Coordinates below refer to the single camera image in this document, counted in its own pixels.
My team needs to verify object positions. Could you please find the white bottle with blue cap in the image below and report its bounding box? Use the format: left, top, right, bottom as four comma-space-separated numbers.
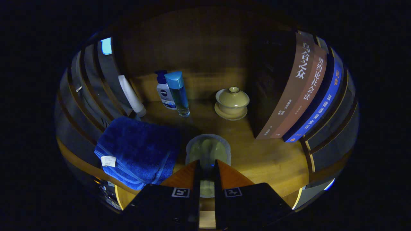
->
155, 70, 177, 110

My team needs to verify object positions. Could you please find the folded blue towel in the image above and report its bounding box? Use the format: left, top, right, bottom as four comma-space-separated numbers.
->
94, 116, 181, 191

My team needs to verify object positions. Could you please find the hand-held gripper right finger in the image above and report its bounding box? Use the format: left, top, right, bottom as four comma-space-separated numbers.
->
214, 159, 293, 230

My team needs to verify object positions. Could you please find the wooden countertop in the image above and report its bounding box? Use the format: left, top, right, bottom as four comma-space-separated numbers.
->
56, 99, 310, 210

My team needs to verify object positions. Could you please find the wooden cabinet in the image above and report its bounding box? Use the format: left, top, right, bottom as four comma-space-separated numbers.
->
55, 6, 359, 230

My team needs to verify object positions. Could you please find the clear blue bottle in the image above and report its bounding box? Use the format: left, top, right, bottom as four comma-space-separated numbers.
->
164, 71, 190, 117

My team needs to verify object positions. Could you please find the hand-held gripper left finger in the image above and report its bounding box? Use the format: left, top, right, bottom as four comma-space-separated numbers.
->
124, 159, 201, 231

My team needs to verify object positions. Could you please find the reddish brown book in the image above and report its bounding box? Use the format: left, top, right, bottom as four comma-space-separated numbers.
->
271, 43, 327, 139

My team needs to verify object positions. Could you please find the blue book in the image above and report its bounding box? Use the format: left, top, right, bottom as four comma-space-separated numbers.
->
284, 56, 343, 143

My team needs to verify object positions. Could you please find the beige lidded tea cup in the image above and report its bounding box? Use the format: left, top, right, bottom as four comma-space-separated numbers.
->
214, 87, 250, 121

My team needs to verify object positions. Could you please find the white tube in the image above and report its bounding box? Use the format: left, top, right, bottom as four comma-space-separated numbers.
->
118, 75, 147, 117

